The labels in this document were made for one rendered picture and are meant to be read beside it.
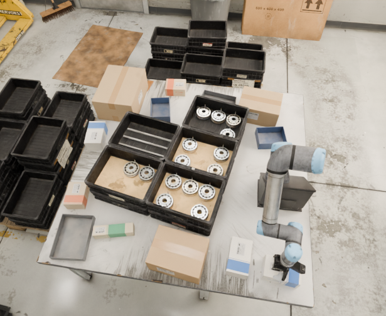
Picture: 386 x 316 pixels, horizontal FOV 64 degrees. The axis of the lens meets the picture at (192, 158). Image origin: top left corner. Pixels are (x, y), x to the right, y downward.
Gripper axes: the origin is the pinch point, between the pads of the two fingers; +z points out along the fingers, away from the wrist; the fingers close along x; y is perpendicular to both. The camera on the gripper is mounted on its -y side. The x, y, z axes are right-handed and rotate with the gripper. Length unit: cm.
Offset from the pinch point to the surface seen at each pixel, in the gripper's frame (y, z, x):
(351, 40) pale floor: -75, 76, -333
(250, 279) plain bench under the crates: 15.3, 6.3, 7.8
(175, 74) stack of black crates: 119, 49, -189
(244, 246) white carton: 22.5, -2.7, -7.1
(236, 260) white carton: 25.6, -2.7, 1.7
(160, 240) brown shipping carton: 68, -10, 3
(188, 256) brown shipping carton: 51, -10, 8
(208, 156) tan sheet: 55, -7, -60
